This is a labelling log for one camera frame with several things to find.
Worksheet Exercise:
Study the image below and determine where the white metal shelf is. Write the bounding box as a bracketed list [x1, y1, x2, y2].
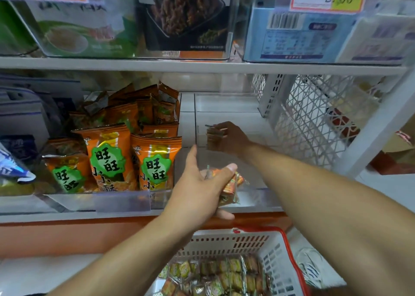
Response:
[0, 0, 415, 225]

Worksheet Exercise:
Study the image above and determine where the white basket with red rim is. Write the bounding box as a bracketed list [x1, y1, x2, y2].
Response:
[146, 228, 309, 296]

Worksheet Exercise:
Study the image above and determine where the group of orange snack bags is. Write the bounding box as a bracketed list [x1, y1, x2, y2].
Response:
[40, 82, 184, 193]

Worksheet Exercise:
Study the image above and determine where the blue product box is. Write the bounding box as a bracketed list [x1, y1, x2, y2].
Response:
[243, 0, 364, 63]

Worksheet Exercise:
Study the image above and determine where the black product box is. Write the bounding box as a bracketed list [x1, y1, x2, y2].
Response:
[135, 0, 234, 60]

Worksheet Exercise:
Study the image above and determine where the person's right forearm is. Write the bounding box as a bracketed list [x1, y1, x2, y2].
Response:
[240, 142, 415, 296]

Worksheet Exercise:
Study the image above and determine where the clear plastic shelf front guard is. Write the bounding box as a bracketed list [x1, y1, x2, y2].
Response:
[0, 189, 172, 214]

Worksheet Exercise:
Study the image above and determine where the white perforated side panel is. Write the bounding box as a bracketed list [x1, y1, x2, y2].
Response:
[252, 74, 390, 170]

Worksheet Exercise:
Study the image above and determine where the person's right hand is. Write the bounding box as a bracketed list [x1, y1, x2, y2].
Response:
[206, 121, 254, 157]

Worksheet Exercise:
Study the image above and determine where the pile of small snack packets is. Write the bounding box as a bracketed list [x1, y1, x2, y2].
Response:
[159, 254, 273, 296]

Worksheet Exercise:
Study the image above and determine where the person's left forearm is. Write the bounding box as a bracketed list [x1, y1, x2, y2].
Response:
[48, 211, 195, 296]

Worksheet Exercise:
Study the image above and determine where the orange shelf base panel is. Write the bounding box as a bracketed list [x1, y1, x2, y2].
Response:
[0, 211, 293, 258]

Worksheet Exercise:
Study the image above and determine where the blue white snack bag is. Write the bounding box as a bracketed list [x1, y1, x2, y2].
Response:
[0, 140, 36, 183]

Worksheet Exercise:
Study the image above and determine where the green white product box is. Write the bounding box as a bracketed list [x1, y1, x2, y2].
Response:
[26, 0, 140, 59]

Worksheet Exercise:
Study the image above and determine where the dark green product bag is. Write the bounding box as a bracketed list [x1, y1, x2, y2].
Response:
[0, 0, 40, 55]

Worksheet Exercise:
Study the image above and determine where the person's left hand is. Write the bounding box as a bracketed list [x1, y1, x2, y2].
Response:
[162, 145, 239, 232]

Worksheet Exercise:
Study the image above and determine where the row of small snack packets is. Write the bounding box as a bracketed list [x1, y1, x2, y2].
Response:
[205, 124, 228, 152]

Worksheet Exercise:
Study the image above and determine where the bundle of snack packets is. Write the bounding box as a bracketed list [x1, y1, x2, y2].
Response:
[206, 167, 246, 206]

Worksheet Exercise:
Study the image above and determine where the person's right shoe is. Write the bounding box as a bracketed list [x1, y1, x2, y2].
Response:
[295, 246, 345, 288]

